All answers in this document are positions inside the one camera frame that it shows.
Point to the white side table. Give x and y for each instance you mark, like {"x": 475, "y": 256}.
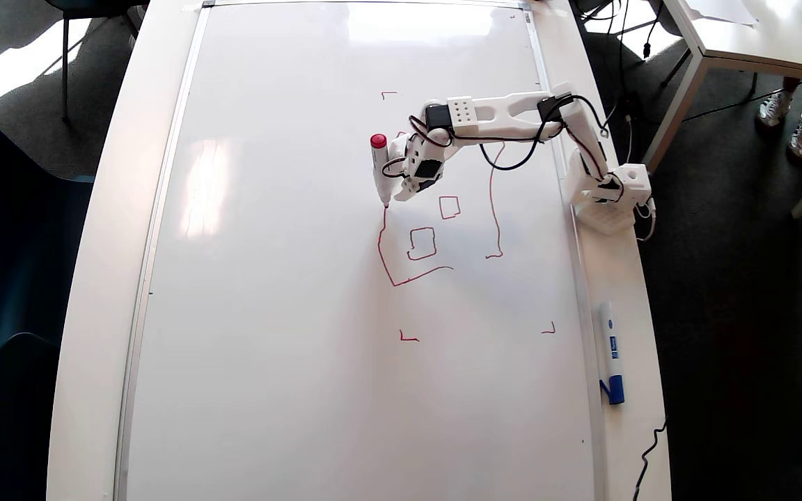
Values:
{"x": 756, "y": 42}

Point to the dark blue chair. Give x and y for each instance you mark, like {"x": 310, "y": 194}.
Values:
{"x": 11, "y": 243}
{"x": 11, "y": 417}

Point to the blue whiteboard marker pen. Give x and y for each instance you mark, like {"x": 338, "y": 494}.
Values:
{"x": 611, "y": 348}

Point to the red whiteboard marker pen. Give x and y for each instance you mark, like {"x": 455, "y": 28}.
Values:
{"x": 380, "y": 167}

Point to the large whiteboard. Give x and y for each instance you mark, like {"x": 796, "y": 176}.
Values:
{"x": 269, "y": 313}

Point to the person's bare leg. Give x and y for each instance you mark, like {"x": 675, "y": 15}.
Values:
{"x": 794, "y": 85}

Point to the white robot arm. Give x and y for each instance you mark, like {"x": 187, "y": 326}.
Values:
{"x": 505, "y": 115}

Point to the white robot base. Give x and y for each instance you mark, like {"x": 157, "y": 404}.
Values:
{"x": 610, "y": 212}

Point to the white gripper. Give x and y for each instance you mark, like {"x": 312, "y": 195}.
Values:
{"x": 406, "y": 189}

